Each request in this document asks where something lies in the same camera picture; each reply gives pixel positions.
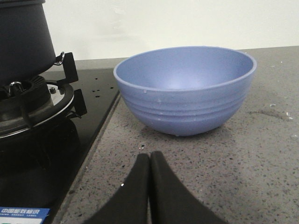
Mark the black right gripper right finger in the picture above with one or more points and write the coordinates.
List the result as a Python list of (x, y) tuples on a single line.
[(170, 200)]

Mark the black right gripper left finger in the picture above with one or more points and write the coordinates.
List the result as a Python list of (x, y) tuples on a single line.
[(129, 204)]

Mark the light blue plastic bowl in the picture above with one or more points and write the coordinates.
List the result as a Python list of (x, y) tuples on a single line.
[(185, 91)]

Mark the dark blue cooking pot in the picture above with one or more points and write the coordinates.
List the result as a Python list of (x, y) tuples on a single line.
[(26, 49)]

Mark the black glass gas hob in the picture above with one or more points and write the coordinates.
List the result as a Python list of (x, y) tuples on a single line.
[(38, 169)]

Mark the blue energy label sticker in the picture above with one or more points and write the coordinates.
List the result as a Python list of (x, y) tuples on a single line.
[(19, 215)]

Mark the black gas burner head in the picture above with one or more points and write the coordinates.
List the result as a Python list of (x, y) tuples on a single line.
[(35, 94)]

